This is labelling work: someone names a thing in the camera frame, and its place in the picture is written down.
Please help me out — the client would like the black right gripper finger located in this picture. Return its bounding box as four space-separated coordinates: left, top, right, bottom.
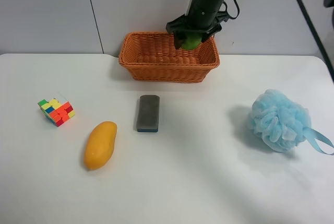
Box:
201 32 214 43

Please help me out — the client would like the orange woven basket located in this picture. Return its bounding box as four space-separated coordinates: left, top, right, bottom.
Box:
118 32 220 83

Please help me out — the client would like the green lemon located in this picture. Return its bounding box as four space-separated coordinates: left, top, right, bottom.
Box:
181 32 202 51

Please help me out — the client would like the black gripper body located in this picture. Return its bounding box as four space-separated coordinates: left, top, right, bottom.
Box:
166 0 232 34

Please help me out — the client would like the grey blue eraser sponge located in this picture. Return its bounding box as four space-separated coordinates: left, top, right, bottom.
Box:
136 95 160 133

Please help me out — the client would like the yellow mango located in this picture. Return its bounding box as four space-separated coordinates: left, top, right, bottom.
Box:
83 121 117 170

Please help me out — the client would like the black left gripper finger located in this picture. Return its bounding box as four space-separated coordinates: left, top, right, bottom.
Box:
173 32 187 50

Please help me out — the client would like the blue mesh bath loofah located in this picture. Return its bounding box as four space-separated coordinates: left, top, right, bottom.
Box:
248 89 333 154

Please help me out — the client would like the colourful puzzle cube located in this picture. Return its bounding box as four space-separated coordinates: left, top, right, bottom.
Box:
38 93 76 127

